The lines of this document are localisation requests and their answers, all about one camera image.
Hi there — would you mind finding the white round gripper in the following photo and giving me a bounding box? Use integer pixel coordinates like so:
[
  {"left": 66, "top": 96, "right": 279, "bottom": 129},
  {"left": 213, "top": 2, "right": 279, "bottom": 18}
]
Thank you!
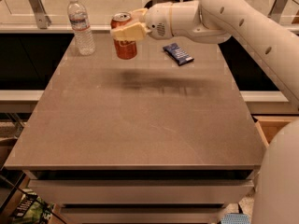
[{"left": 110, "top": 2, "right": 172, "bottom": 41}]

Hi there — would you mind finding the blue perforated object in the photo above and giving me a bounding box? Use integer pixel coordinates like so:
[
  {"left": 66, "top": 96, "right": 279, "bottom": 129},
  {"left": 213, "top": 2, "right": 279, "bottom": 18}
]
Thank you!
[{"left": 221, "top": 214, "right": 250, "bottom": 224}]

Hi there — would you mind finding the green black snack bag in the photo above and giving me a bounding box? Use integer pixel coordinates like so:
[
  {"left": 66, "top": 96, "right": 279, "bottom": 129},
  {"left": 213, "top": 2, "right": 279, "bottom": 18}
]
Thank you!
[{"left": 10, "top": 189, "right": 54, "bottom": 224}]

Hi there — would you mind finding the right metal railing bracket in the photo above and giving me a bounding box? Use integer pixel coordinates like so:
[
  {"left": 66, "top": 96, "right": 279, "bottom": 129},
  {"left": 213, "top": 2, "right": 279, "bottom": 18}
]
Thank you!
[{"left": 268, "top": 0, "right": 288, "bottom": 22}]

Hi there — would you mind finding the upper grey drawer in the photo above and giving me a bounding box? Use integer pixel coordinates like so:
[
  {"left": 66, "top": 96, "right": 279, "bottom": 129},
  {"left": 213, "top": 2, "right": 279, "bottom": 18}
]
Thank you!
[{"left": 29, "top": 180, "right": 253, "bottom": 204}]

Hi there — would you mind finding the clear plastic water bottle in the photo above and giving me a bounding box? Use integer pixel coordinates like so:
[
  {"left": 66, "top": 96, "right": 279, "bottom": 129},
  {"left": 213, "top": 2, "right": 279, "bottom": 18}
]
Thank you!
[{"left": 67, "top": 0, "right": 95, "bottom": 56}]

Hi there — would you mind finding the blue snack packet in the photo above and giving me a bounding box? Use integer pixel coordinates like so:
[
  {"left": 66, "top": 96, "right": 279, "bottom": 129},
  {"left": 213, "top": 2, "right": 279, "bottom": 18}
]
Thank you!
[{"left": 163, "top": 43, "right": 194, "bottom": 66}]

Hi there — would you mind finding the lower grey drawer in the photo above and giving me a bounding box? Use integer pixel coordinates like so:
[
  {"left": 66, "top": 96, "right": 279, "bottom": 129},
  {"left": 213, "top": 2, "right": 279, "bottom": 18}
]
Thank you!
[{"left": 61, "top": 207, "right": 226, "bottom": 224}]

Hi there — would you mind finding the grey drawer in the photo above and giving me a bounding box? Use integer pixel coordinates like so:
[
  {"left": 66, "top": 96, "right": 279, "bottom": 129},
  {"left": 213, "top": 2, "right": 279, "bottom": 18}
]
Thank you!
[
  {"left": 29, "top": 180, "right": 253, "bottom": 204},
  {"left": 61, "top": 207, "right": 226, "bottom": 224}
]

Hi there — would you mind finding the left metal railing bracket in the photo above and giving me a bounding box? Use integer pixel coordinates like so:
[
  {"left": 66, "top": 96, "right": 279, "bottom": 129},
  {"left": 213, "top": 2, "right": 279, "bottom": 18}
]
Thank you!
[{"left": 28, "top": 0, "right": 51, "bottom": 29}]

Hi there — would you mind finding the red coke can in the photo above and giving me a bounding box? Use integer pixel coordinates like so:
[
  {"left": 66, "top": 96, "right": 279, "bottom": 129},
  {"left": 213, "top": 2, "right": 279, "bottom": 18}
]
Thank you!
[{"left": 110, "top": 12, "right": 137, "bottom": 60}]

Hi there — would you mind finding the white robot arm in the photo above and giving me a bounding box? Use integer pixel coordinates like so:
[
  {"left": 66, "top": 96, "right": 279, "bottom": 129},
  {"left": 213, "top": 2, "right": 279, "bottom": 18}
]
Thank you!
[{"left": 111, "top": 0, "right": 299, "bottom": 224}]

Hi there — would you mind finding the cardboard box with items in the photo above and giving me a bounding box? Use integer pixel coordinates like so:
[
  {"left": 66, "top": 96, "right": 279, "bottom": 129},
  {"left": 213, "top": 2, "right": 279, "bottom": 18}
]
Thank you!
[{"left": 253, "top": 116, "right": 298, "bottom": 147}]

